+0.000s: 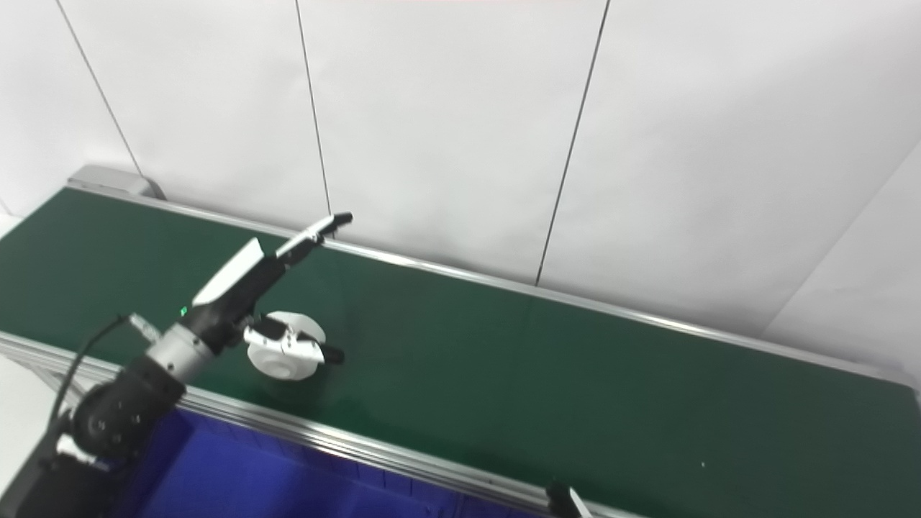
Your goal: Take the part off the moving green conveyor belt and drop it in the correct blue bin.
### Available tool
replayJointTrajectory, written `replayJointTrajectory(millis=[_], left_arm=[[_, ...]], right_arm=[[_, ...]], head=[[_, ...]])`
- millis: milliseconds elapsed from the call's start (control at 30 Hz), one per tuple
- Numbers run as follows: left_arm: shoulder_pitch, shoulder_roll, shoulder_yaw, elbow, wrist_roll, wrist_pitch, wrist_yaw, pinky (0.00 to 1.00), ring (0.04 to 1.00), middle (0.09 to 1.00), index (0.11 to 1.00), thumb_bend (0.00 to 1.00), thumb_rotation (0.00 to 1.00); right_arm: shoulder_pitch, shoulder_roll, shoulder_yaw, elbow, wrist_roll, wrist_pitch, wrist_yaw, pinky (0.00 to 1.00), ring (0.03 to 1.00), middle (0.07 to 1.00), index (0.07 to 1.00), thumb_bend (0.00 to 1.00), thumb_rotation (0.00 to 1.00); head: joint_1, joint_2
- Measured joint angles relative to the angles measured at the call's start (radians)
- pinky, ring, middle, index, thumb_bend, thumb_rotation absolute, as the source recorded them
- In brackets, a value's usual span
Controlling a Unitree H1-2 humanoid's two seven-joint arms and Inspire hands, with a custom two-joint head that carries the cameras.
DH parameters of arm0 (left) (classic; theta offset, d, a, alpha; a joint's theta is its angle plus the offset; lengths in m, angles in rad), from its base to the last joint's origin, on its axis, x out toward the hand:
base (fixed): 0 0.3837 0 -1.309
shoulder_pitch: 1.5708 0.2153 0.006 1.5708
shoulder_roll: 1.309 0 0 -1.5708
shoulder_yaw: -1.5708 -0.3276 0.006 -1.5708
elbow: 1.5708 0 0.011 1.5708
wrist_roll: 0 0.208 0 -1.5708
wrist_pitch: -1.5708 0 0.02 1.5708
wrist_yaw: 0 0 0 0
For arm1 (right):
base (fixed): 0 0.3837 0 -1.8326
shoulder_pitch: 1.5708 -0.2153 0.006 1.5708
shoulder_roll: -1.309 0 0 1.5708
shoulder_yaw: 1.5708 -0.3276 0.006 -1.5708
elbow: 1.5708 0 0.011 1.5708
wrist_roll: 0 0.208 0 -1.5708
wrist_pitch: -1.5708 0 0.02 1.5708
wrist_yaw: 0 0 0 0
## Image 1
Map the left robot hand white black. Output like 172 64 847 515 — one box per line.
177 212 354 366

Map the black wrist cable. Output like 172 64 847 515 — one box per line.
47 314 163 432

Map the white round plastic part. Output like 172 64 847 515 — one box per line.
246 311 327 381

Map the grey conveyor end housing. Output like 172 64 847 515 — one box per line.
68 164 167 201

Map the green conveyor belt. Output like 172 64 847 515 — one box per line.
0 181 921 518
0 188 921 518

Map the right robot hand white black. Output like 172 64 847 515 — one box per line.
545 483 594 518

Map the blue plastic bin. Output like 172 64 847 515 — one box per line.
108 409 549 518

